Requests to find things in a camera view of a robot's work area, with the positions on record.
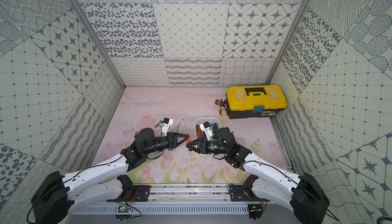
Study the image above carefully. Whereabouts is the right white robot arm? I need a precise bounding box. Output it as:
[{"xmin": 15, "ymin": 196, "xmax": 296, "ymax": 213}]
[{"xmin": 186, "ymin": 138, "xmax": 330, "ymax": 224}]

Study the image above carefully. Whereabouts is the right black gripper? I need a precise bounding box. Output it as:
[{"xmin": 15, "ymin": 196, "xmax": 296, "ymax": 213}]
[{"xmin": 186, "ymin": 138, "xmax": 229, "ymax": 155}]

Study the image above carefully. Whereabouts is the yellow black toolbox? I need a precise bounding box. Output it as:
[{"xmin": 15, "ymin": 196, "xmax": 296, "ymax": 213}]
[{"xmin": 225, "ymin": 85, "xmax": 287, "ymax": 119}]

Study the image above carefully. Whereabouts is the white rectangular storage tray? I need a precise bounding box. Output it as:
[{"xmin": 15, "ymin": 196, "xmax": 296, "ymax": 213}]
[{"xmin": 195, "ymin": 117, "xmax": 221, "ymax": 140}]

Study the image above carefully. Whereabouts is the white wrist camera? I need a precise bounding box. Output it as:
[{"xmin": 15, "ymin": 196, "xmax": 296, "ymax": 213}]
[
  {"xmin": 199, "ymin": 122, "xmax": 214, "ymax": 141},
  {"xmin": 158, "ymin": 118, "xmax": 174, "ymax": 136}
]

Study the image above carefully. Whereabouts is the green black screwdriver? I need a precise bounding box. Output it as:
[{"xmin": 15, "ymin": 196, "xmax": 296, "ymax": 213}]
[{"xmin": 212, "ymin": 123, "xmax": 218, "ymax": 136}]

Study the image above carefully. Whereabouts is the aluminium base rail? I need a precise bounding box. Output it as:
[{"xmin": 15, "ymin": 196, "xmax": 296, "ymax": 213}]
[{"xmin": 61, "ymin": 183, "xmax": 319, "ymax": 217}]

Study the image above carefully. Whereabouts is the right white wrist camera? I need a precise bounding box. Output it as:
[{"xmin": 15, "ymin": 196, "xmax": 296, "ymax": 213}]
[{"xmin": 199, "ymin": 122, "xmax": 214, "ymax": 141}]

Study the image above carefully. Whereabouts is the brown clamp with wires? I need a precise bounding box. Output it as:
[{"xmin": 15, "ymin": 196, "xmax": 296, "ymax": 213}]
[{"xmin": 215, "ymin": 99, "xmax": 228, "ymax": 117}]

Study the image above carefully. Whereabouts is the green circuit board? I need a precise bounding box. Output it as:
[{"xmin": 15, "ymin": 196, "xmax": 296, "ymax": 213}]
[{"xmin": 118, "ymin": 205, "xmax": 131, "ymax": 213}]

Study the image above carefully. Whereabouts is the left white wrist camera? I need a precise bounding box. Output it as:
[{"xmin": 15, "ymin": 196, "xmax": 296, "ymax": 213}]
[{"xmin": 158, "ymin": 118, "xmax": 174, "ymax": 136}]

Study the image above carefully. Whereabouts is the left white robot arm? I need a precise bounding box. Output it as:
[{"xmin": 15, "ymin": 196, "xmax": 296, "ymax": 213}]
[{"xmin": 28, "ymin": 128, "xmax": 190, "ymax": 224}]

